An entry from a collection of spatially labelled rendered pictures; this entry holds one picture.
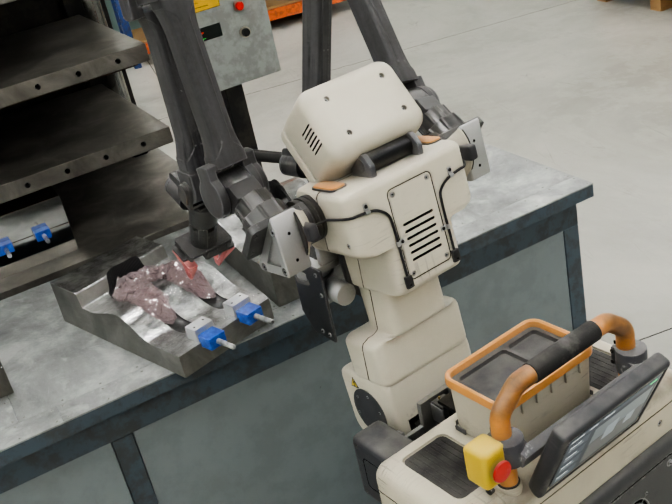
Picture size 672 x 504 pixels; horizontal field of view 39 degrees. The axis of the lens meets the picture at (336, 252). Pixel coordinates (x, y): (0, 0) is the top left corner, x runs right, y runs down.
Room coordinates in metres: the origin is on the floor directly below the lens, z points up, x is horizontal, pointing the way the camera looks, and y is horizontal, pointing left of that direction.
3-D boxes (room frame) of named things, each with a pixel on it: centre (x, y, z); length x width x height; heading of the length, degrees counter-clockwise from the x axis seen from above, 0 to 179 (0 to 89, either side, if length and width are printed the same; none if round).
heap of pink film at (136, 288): (1.99, 0.42, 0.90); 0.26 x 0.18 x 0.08; 40
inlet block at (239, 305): (1.82, 0.21, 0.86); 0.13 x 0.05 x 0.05; 40
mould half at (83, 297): (1.99, 0.43, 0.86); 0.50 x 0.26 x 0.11; 40
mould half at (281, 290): (2.21, 0.13, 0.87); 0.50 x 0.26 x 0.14; 23
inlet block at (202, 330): (1.75, 0.29, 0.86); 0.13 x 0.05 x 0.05; 40
